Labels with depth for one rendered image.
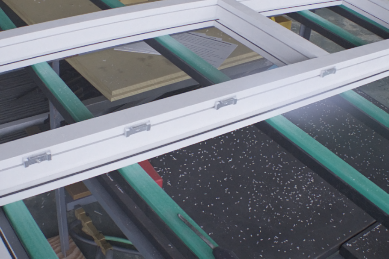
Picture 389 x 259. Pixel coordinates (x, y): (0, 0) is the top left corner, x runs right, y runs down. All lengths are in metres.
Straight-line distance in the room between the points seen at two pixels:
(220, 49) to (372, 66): 0.67
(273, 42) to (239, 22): 0.13
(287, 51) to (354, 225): 0.45
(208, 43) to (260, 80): 0.84
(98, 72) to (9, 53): 0.51
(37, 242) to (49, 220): 1.28
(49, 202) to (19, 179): 1.28
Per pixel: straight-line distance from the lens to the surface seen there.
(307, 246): 1.24
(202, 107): 0.99
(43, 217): 2.09
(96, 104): 1.58
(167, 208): 0.85
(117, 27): 1.33
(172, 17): 1.42
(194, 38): 1.93
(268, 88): 1.09
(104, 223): 2.06
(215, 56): 1.82
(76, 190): 1.74
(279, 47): 1.33
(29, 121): 2.02
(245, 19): 1.41
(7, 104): 2.13
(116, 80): 1.64
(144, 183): 0.90
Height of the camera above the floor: 1.44
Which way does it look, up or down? 31 degrees down
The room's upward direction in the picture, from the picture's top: 8 degrees clockwise
